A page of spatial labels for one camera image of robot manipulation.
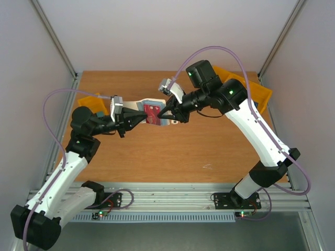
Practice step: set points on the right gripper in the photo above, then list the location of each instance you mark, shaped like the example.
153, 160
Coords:
178, 109

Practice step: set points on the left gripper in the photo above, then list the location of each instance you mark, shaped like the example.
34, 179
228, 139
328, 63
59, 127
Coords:
129, 118

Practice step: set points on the beige card holder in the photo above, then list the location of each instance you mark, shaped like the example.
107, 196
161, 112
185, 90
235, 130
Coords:
138, 105

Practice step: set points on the red credit card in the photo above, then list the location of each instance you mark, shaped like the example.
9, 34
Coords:
152, 114

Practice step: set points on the teal credit card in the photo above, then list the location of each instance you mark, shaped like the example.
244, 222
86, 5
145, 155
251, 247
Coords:
100, 114

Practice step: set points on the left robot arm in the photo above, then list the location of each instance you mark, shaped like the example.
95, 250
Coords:
40, 221

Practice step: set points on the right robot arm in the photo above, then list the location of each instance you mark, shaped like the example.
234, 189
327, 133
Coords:
231, 99

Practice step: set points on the yellow bin with black cards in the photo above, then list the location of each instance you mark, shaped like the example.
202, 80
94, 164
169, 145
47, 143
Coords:
223, 74

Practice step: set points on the yellow bin with red cards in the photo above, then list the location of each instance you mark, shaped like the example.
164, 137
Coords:
237, 77

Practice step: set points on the yellow bin with blue card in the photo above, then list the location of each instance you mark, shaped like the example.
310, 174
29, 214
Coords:
261, 95

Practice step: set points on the single yellow bin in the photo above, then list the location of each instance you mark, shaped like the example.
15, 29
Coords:
95, 104

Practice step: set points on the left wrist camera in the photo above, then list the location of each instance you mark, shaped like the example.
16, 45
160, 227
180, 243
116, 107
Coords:
116, 105

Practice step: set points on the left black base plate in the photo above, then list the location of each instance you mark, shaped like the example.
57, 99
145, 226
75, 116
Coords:
107, 201

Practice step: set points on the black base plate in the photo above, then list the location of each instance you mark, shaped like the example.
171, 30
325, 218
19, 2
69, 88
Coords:
225, 200
107, 201

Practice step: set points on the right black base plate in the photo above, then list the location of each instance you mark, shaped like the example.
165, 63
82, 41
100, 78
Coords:
225, 200

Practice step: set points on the grey slotted cable duct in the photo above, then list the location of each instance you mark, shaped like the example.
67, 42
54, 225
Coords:
156, 217

